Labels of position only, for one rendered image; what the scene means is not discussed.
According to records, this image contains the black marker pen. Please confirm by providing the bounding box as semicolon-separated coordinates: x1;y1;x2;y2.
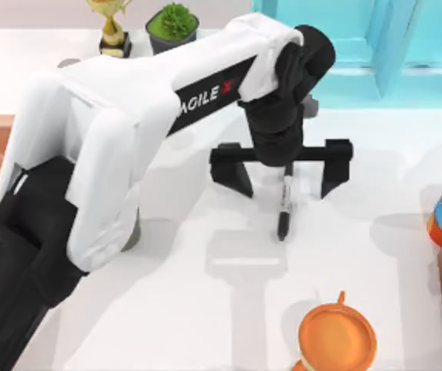
274;164;296;243

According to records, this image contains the gold trophy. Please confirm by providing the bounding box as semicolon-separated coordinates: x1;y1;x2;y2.
85;0;134;59

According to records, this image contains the light blue rack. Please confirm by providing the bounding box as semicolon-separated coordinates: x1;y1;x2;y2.
251;0;442;114

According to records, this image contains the green plant in grey pot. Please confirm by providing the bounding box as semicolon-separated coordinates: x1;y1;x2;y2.
144;2;201;55

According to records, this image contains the orange cup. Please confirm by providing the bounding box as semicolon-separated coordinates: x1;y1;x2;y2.
289;291;379;371

